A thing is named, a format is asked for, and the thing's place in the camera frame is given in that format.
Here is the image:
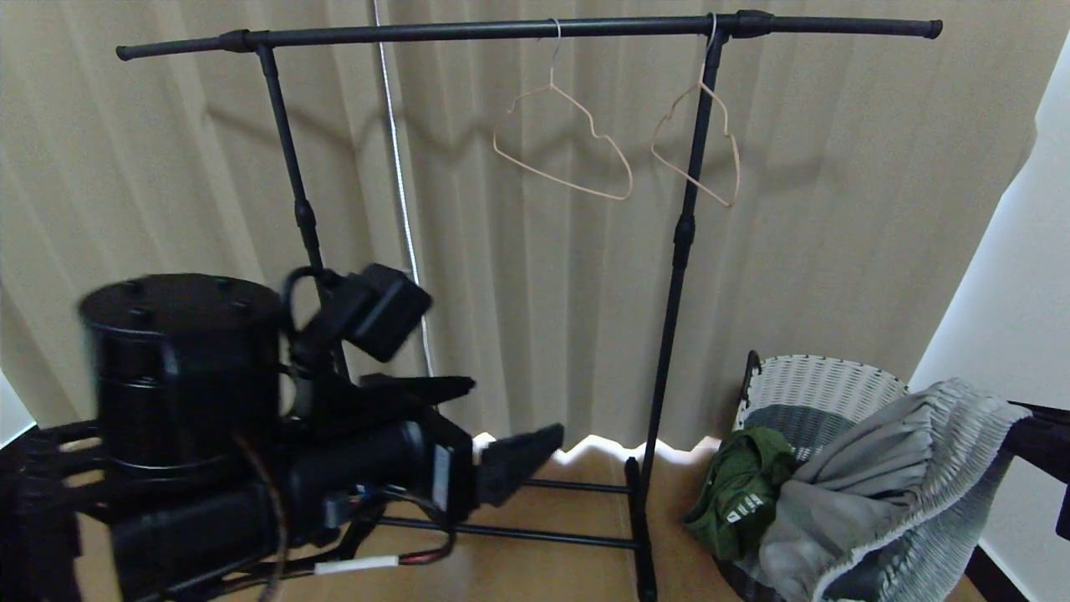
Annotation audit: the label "white laundry basket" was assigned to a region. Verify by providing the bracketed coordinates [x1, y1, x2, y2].
[716, 349, 912, 602]

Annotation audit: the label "pale grey shorts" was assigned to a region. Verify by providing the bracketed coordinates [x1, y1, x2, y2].
[757, 378, 1033, 602]

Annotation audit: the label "pink clothes hanger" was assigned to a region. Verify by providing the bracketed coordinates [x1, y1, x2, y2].
[492, 18, 634, 202]
[650, 15, 742, 208]

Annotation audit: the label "green long-sleeved shirt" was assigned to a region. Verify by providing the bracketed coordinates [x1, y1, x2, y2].
[684, 426, 799, 563]

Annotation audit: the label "black clothes rack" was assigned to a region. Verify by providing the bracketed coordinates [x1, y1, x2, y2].
[115, 10, 944, 602]

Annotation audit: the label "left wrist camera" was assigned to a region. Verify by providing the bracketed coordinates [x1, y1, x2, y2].
[284, 263, 434, 394]

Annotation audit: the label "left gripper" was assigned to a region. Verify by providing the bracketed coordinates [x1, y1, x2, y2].
[280, 372, 566, 544]

